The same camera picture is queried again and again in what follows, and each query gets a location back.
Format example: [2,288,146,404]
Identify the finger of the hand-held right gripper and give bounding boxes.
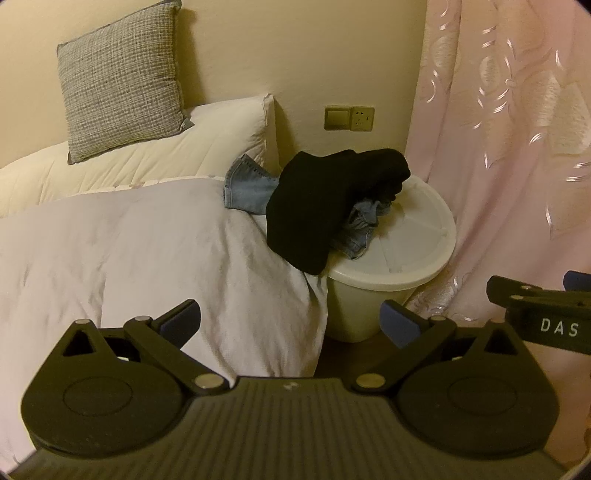
[486,275,591,307]
[564,271,591,293]

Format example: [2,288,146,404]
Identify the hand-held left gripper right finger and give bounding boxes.
[352,300,527,396]

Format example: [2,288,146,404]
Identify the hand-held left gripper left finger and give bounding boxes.
[62,299,229,396]

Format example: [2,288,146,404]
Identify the black knit sweater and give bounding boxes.
[265,148,412,276]

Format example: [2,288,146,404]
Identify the white lidded bin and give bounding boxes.
[325,173,458,343]

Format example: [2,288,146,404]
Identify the pink patterned curtain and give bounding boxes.
[403,0,591,467]

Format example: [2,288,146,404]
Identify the blue denim jeans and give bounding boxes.
[223,154,394,262]

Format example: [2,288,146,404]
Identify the white pillow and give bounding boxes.
[0,93,279,219]

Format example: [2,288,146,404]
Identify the grey woven cushion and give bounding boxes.
[56,0,195,165]

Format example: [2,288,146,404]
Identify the brass wall socket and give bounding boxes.
[351,106,376,133]

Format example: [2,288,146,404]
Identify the brass wall switch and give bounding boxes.
[324,105,353,132]

